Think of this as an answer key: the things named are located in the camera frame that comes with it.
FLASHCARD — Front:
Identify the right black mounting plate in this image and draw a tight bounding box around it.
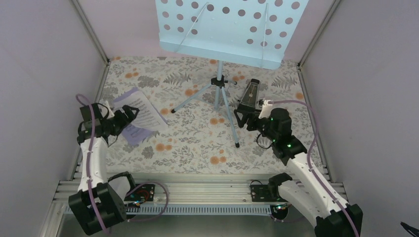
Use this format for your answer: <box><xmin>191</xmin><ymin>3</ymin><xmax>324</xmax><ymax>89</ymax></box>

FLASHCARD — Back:
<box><xmin>250</xmin><ymin>183</ymin><xmax>281</xmax><ymax>202</ymax></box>

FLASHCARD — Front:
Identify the light blue cable duct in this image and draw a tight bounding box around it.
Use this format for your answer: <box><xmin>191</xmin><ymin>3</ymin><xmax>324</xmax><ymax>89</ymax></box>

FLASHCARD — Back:
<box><xmin>126</xmin><ymin>204</ymin><xmax>271</xmax><ymax>216</ymax></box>

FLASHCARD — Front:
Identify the black object at corner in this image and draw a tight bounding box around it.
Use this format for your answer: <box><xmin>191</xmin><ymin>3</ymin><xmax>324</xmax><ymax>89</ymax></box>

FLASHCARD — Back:
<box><xmin>400</xmin><ymin>222</ymin><xmax>419</xmax><ymax>237</ymax></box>

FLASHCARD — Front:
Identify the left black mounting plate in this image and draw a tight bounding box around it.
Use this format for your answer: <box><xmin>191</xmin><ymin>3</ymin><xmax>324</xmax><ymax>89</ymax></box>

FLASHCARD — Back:
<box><xmin>125</xmin><ymin>184</ymin><xmax>155</xmax><ymax>202</ymax></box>

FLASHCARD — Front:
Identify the white sheet music page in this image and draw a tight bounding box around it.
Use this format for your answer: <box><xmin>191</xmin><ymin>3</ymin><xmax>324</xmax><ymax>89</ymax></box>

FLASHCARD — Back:
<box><xmin>113</xmin><ymin>87</ymin><xmax>168</xmax><ymax>131</ymax></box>

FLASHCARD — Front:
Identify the light blue music stand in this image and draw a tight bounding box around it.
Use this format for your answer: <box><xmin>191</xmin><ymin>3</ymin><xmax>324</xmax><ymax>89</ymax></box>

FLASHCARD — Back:
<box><xmin>155</xmin><ymin>0</ymin><xmax>310</xmax><ymax>149</ymax></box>

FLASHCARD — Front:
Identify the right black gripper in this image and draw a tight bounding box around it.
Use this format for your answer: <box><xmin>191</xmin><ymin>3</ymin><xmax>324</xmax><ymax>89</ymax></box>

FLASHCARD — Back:
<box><xmin>234</xmin><ymin>109</ymin><xmax>277</xmax><ymax>142</ymax></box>

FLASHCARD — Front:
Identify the floral patterned mat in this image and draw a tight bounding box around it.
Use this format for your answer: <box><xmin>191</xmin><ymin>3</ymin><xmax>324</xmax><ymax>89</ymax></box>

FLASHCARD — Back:
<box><xmin>101</xmin><ymin>56</ymin><xmax>314</xmax><ymax>174</ymax></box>

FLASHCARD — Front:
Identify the aluminium rail base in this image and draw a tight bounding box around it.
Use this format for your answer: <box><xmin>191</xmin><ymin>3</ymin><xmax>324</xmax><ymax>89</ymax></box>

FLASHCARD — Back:
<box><xmin>39</xmin><ymin>172</ymin><xmax>361</xmax><ymax>237</ymax></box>

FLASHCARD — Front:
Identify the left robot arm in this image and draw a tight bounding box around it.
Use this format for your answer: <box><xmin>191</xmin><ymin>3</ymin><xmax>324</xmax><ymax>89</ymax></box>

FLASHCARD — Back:
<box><xmin>68</xmin><ymin>103</ymin><xmax>139</xmax><ymax>236</ymax></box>

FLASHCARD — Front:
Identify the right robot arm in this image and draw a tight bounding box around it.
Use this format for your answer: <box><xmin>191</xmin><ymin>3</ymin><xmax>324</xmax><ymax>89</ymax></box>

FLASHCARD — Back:
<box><xmin>234</xmin><ymin>108</ymin><xmax>363</xmax><ymax>237</ymax></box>

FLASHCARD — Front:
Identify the black metronome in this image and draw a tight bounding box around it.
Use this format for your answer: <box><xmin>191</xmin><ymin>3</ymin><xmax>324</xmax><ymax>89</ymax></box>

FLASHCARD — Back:
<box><xmin>237</xmin><ymin>79</ymin><xmax>260</xmax><ymax>112</ymax></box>

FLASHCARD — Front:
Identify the black mounting plate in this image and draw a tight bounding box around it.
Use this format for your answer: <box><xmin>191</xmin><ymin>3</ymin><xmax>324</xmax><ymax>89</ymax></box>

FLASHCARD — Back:
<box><xmin>125</xmin><ymin>184</ymin><xmax>155</xmax><ymax>202</ymax></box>
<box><xmin>250</xmin><ymin>183</ymin><xmax>281</xmax><ymax>202</ymax></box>

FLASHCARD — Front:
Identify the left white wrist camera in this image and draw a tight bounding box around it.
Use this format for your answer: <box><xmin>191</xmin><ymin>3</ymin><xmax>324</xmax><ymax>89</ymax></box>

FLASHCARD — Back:
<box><xmin>104</xmin><ymin>101</ymin><xmax>115</xmax><ymax>119</ymax></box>

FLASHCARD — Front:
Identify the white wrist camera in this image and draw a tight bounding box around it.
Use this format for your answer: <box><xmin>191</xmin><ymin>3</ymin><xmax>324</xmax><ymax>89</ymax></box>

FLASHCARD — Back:
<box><xmin>258</xmin><ymin>99</ymin><xmax>273</xmax><ymax>119</ymax></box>
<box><xmin>104</xmin><ymin>101</ymin><xmax>115</xmax><ymax>119</ymax></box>

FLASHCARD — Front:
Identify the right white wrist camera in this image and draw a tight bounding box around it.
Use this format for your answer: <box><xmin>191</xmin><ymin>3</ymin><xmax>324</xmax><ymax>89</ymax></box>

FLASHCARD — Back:
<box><xmin>258</xmin><ymin>99</ymin><xmax>273</xmax><ymax>119</ymax></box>

